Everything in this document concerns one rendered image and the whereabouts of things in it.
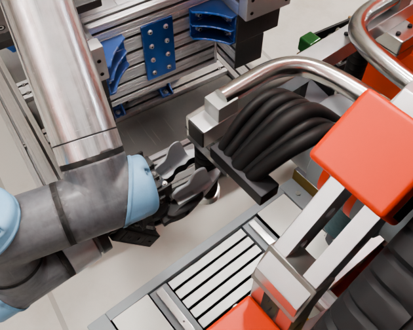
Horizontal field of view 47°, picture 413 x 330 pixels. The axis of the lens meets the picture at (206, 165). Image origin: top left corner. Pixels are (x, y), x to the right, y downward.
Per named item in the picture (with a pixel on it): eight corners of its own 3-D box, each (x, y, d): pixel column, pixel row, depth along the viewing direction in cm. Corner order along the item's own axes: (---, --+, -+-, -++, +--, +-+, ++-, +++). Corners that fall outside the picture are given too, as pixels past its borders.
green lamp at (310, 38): (307, 57, 118) (311, 45, 114) (296, 49, 120) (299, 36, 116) (319, 51, 119) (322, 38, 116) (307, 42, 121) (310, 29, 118)
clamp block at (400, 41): (392, 67, 75) (403, 41, 71) (348, 38, 80) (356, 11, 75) (412, 54, 77) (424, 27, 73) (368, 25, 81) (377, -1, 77)
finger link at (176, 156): (206, 130, 70) (160, 168, 66) (206, 154, 75) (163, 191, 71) (190, 120, 71) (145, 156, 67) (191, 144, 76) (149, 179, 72)
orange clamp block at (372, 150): (394, 228, 42) (381, 220, 34) (328, 171, 45) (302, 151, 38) (453, 168, 41) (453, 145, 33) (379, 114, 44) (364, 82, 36)
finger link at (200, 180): (233, 161, 67) (174, 189, 64) (231, 184, 72) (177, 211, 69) (221, 146, 68) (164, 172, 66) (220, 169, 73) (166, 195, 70)
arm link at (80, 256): (81, 282, 64) (52, 239, 68) (111, 262, 65) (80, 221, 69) (68, 258, 58) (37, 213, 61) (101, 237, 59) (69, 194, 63)
